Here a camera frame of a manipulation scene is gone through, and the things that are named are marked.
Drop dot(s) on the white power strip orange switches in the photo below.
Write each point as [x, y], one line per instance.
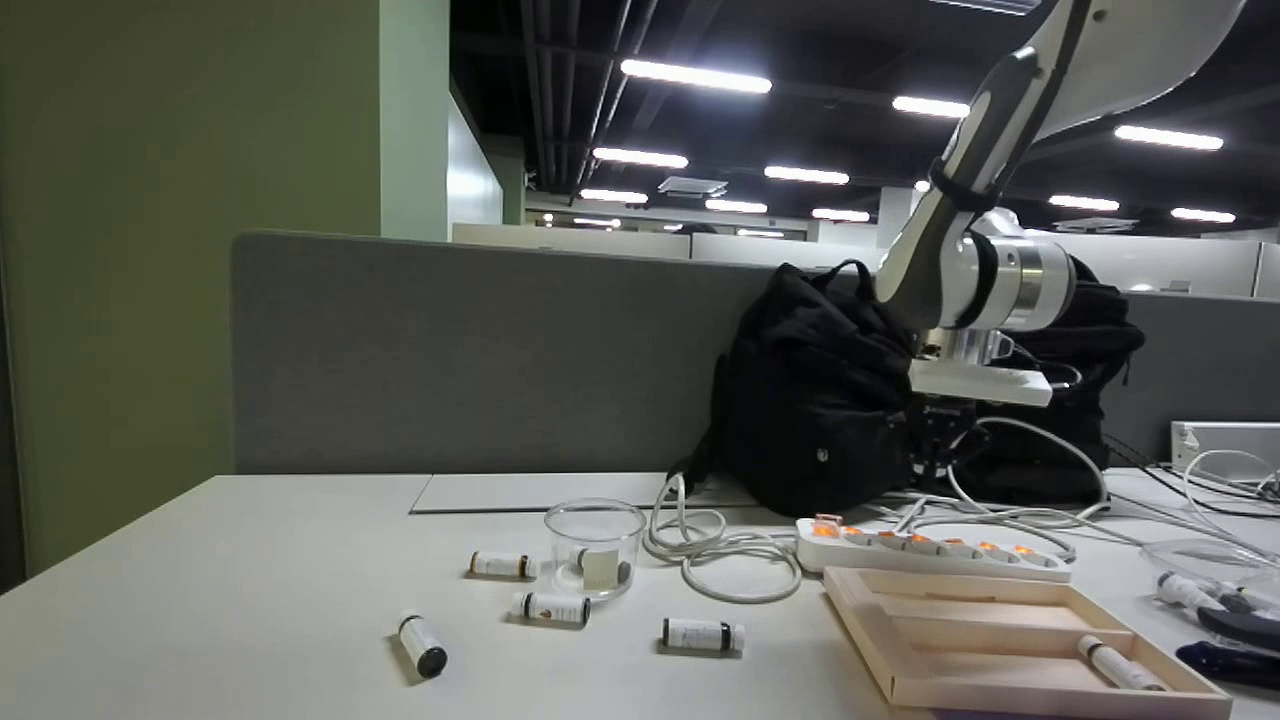
[933, 544]

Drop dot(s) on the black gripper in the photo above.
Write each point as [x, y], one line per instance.
[944, 435]

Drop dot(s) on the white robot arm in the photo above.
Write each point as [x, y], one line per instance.
[1014, 145]

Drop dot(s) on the ceiling strip light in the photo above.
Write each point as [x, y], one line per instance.
[692, 78]
[933, 104]
[1171, 137]
[805, 175]
[1081, 200]
[643, 156]

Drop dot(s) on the grey desk partition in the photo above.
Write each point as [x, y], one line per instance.
[466, 353]

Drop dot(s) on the white wrist mount plate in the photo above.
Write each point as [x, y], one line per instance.
[982, 382]

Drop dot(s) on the white box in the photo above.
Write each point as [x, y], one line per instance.
[1226, 436]

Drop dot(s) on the flat grey board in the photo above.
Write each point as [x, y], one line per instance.
[535, 493]

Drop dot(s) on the black backpack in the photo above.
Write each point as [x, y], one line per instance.
[814, 400]

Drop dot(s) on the shallow wooden tray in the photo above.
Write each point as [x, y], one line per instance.
[985, 641]

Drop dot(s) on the white tube with black cap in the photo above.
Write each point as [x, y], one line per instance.
[601, 566]
[496, 566]
[1182, 588]
[697, 632]
[552, 610]
[1116, 661]
[422, 644]

